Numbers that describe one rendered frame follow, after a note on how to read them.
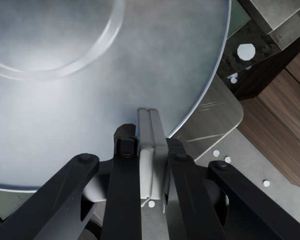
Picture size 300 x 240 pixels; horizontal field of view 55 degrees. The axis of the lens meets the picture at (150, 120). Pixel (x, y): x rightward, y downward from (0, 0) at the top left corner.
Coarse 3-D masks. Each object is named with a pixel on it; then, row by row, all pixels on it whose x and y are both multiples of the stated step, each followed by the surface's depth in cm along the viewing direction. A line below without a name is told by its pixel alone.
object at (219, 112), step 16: (208, 96) 22; (224, 96) 22; (192, 112) 22; (208, 112) 22; (224, 112) 22; (240, 112) 22; (128, 128) 22; (192, 128) 22; (208, 128) 22; (224, 128) 22; (192, 144) 22; (208, 144) 22; (96, 208) 22
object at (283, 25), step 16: (240, 0) 38; (256, 0) 37; (272, 0) 37; (288, 0) 37; (256, 16) 38; (272, 16) 37; (288, 16) 37; (240, 32) 45; (256, 32) 41; (272, 32) 39; (288, 32) 39; (224, 48) 53; (256, 48) 44; (272, 48) 41; (224, 64) 58; (240, 64) 52
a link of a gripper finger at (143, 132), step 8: (144, 112) 20; (136, 120) 21; (144, 120) 18; (136, 128) 19; (144, 128) 16; (144, 136) 15; (144, 144) 14; (152, 144) 15; (144, 152) 14; (152, 152) 14; (144, 160) 14; (144, 168) 14; (144, 176) 15; (144, 184) 15; (144, 192) 15
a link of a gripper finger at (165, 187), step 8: (168, 144) 17; (176, 144) 17; (168, 152) 16; (176, 152) 16; (184, 152) 16; (200, 168) 14; (168, 176) 14; (168, 184) 14; (208, 184) 13; (216, 184) 13; (168, 192) 14; (208, 192) 13; (216, 192) 13; (216, 200) 13; (224, 200) 13; (216, 208) 13
